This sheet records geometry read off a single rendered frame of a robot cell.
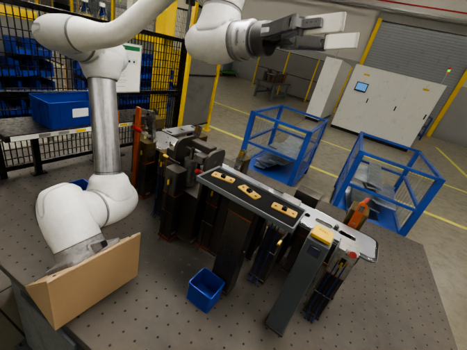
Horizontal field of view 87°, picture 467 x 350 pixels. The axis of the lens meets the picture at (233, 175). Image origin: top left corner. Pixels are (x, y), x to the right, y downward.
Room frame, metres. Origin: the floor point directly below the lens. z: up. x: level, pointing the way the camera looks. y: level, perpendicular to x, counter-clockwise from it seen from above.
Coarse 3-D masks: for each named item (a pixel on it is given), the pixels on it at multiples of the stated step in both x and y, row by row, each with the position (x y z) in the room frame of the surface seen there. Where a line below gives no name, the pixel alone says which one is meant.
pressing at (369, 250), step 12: (156, 132) 1.46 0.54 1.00; (156, 144) 1.28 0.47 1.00; (168, 144) 1.32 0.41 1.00; (228, 168) 1.22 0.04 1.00; (252, 180) 1.15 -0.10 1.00; (276, 192) 1.09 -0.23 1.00; (312, 216) 0.95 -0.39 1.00; (324, 216) 0.98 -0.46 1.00; (348, 228) 0.93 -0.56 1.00; (336, 240) 0.82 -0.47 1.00; (360, 240) 0.86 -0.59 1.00; (372, 240) 0.89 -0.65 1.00; (360, 252) 0.78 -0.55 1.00; (372, 252) 0.81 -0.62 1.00
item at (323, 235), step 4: (316, 224) 0.65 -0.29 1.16; (316, 228) 0.63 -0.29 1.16; (320, 228) 0.63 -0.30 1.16; (324, 228) 0.64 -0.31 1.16; (312, 232) 0.60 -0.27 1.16; (316, 232) 0.61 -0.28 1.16; (320, 232) 0.61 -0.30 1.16; (324, 232) 0.62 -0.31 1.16; (328, 232) 0.63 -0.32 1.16; (332, 232) 0.63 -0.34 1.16; (312, 236) 0.60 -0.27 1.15; (316, 236) 0.59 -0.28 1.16; (320, 236) 0.59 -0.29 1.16; (324, 236) 0.60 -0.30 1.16; (328, 236) 0.60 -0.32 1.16; (332, 236) 0.61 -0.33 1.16; (320, 240) 0.59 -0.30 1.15; (324, 240) 0.58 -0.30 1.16; (328, 240) 0.58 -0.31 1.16; (328, 244) 0.58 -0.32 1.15
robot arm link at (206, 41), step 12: (216, 0) 0.71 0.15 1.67; (204, 12) 0.71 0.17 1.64; (216, 12) 0.70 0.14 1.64; (228, 12) 0.70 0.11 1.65; (240, 12) 0.75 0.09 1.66; (204, 24) 0.70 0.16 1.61; (216, 24) 0.68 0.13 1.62; (228, 24) 0.68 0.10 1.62; (192, 36) 0.71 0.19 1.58; (204, 36) 0.69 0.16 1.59; (216, 36) 0.67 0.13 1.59; (192, 48) 0.71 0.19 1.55; (204, 48) 0.69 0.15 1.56; (216, 48) 0.67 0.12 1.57; (204, 60) 0.72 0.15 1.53; (216, 60) 0.70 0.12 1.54; (228, 60) 0.70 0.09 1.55
